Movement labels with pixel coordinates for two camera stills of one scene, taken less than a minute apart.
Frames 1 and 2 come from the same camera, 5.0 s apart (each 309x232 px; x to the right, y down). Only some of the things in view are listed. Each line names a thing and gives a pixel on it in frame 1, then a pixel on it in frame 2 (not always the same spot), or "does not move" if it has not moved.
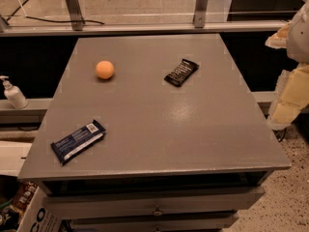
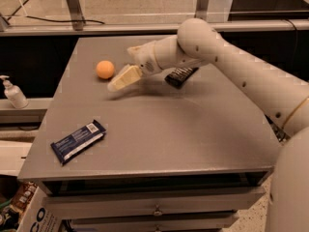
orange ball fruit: x=104 y=69 does not move
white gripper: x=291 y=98 -> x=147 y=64
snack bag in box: x=23 y=196 does not move
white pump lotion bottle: x=14 y=94 does not move
